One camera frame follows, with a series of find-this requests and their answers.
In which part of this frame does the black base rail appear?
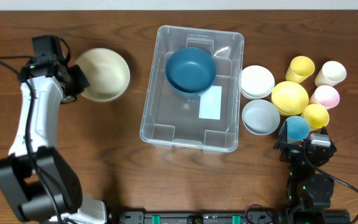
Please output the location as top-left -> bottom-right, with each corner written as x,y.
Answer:
109,211 -> 351,224

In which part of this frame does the light blue cup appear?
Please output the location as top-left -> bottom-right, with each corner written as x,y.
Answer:
285,116 -> 310,143

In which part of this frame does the cream beige bowl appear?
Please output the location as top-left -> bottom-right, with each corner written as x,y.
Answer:
75,48 -> 131,102

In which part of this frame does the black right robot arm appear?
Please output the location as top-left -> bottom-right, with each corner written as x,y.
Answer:
274,122 -> 337,215

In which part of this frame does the yellow bowl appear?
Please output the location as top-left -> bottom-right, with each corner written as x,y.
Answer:
272,81 -> 309,116

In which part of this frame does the light grey bowl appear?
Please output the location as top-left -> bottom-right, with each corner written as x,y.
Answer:
242,100 -> 280,135

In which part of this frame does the yellow cup upright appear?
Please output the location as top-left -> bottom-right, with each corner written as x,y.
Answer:
285,55 -> 315,83

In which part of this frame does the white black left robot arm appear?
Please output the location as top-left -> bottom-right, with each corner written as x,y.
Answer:
0,53 -> 109,223

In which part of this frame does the white paper label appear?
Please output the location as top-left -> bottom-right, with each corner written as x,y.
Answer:
199,86 -> 222,120

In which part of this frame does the dark blue bowl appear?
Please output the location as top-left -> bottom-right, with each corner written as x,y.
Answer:
165,47 -> 217,92
169,84 -> 211,97

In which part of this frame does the pink cup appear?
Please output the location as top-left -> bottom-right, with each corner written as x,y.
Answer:
309,85 -> 340,110

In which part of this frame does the clear plastic storage container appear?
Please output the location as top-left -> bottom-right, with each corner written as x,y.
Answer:
140,25 -> 244,154

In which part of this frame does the white bowl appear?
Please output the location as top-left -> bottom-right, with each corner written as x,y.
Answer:
240,65 -> 275,100

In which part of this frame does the yellow cup near gripper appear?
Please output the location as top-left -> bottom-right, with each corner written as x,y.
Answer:
301,104 -> 329,131

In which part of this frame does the cream white cup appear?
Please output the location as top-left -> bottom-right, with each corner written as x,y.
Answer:
314,61 -> 347,86

